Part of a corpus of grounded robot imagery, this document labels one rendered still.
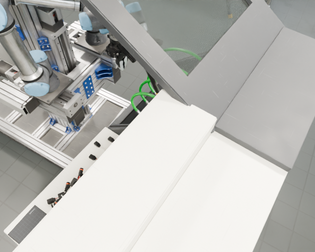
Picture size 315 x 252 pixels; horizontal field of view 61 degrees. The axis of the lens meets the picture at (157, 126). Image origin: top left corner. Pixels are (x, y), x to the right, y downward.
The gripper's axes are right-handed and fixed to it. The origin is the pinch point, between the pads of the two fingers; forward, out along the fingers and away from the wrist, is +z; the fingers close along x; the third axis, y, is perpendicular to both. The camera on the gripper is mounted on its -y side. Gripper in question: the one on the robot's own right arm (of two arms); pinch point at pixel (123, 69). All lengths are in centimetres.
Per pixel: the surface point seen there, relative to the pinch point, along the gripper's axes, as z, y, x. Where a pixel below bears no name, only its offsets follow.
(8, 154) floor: 123, 100, 58
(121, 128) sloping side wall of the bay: 17.0, -15.2, 22.7
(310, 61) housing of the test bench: -27, -79, -31
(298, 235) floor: 123, -148, -30
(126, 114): 27.8, -6.3, 7.6
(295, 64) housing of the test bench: -27, -74, -25
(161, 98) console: -32, -41, 28
